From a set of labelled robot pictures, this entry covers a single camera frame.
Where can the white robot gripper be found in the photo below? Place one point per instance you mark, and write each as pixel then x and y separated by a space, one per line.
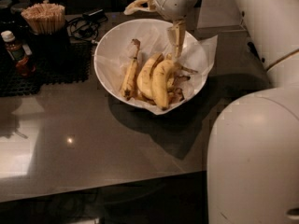
pixel 172 2

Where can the yellow banana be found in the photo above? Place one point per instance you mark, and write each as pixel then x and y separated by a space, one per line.
pixel 128 84
pixel 144 77
pixel 165 79

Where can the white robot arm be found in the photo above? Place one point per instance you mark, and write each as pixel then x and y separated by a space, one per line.
pixel 252 171

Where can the white bowl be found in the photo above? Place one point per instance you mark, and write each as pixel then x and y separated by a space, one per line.
pixel 115 44

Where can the white paper liner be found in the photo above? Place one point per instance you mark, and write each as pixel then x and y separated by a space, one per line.
pixel 196 55

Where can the black power adapter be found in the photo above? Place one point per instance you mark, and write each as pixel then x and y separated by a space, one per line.
pixel 93 15

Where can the black rubber grid mat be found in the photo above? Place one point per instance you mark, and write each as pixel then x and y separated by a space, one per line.
pixel 12 84

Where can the wooden stir sticks bundle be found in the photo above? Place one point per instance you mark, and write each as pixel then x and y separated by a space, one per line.
pixel 45 18

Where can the black cup holder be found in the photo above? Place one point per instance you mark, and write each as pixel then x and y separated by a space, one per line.
pixel 55 48

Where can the small brown sauce bottle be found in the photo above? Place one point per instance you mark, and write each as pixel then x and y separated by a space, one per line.
pixel 16 51

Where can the dark lidded jar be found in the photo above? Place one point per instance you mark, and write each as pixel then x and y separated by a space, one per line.
pixel 10 13

